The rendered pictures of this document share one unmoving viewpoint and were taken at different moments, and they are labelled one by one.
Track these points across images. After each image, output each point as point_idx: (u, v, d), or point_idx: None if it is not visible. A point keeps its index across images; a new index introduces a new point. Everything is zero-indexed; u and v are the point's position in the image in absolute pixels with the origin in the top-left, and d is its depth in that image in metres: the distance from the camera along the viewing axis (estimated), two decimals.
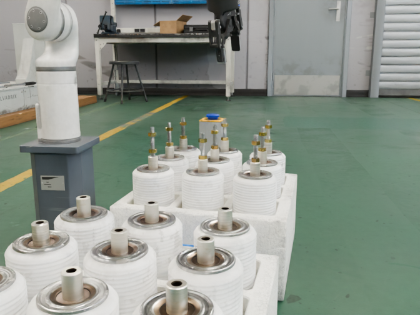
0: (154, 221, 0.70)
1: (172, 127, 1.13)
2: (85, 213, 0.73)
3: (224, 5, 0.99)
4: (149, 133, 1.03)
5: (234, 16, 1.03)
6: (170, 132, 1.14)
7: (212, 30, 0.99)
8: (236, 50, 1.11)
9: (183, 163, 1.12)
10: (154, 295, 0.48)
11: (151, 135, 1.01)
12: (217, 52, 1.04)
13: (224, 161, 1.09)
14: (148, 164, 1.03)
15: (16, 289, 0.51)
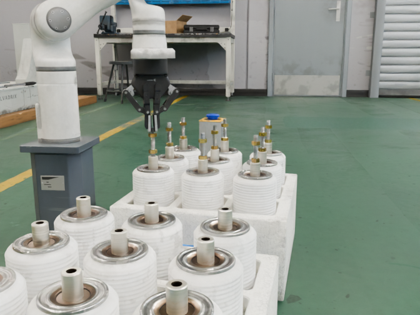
0: (154, 221, 0.70)
1: (172, 128, 1.13)
2: (85, 213, 0.73)
3: None
4: (150, 135, 1.01)
5: None
6: (170, 132, 1.14)
7: (174, 97, 1.01)
8: (150, 130, 1.02)
9: (183, 163, 1.12)
10: (154, 296, 0.48)
11: (156, 134, 1.02)
12: (154, 120, 1.01)
13: (224, 161, 1.10)
14: (154, 164, 1.03)
15: (16, 289, 0.51)
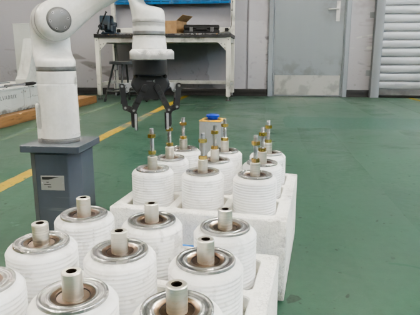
0: (154, 221, 0.70)
1: (172, 128, 1.13)
2: (85, 213, 0.73)
3: None
4: (147, 135, 1.02)
5: None
6: (170, 132, 1.14)
7: (179, 92, 1.01)
8: (137, 129, 1.02)
9: (183, 163, 1.12)
10: (154, 296, 0.48)
11: (155, 135, 1.02)
12: (165, 118, 1.01)
13: (224, 161, 1.10)
14: (153, 164, 1.03)
15: (16, 289, 0.51)
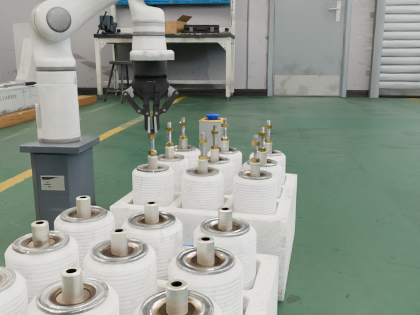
0: (154, 221, 0.70)
1: (172, 128, 1.13)
2: (85, 213, 0.73)
3: None
4: (154, 135, 1.02)
5: None
6: (170, 132, 1.14)
7: (173, 99, 1.02)
8: (150, 132, 1.02)
9: (183, 163, 1.12)
10: (154, 296, 0.48)
11: (153, 135, 1.04)
12: (153, 122, 1.01)
13: (224, 161, 1.10)
14: None
15: (16, 289, 0.51)
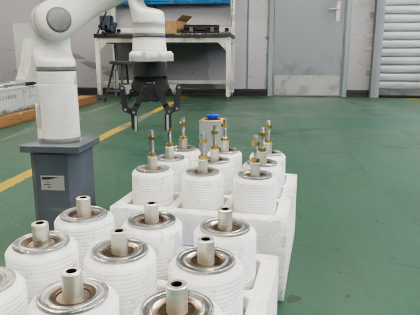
0: (154, 221, 0.70)
1: (172, 128, 1.13)
2: (85, 213, 0.73)
3: None
4: (147, 137, 1.03)
5: None
6: (170, 132, 1.14)
7: (179, 94, 1.01)
8: (137, 130, 1.02)
9: (183, 163, 1.12)
10: (154, 296, 0.48)
11: (152, 138, 1.01)
12: (165, 120, 1.01)
13: (224, 161, 1.10)
14: (149, 162, 1.04)
15: (16, 289, 0.51)
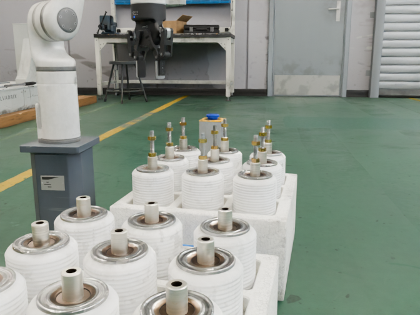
0: (154, 221, 0.70)
1: (172, 128, 1.13)
2: (85, 213, 0.73)
3: None
4: (155, 137, 1.03)
5: (144, 30, 0.95)
6: (170, 132, 1.14)
7: (132, 39, 1.02)
8: (158, 78, 0.97)
9: (183, 163, 1.12)
10: (154, 296, 0.48)
11: (148, 137, 1.03)
12: (145, 65, 1.02)
13: (224, 161, 1.10)
14: (150, 164, 1.03)
15: (16, 289, 0.51)
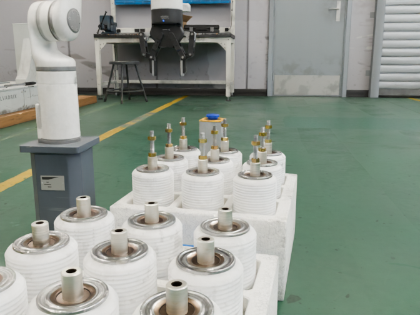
0: (154, 221, 0.70)
1: (165, 129, 1.13)
2: (85, 213, 0.73)
3: (151, 18, 1.06)
4: (155, 137, 1.03)
5: (170, 32, 1.06)
6: (167, 134, 1.13)
7: (142, 40, 1.10)
8: (180, 75, 1.10)
9: None
10: (154, 296, 0.48)
11: (148, 137, 1.03)
12: (156, 65, 1.11)
13: (224, 161, 1.10)
14: (150, 164, 1.03)
15: (16, 289, 0.51)
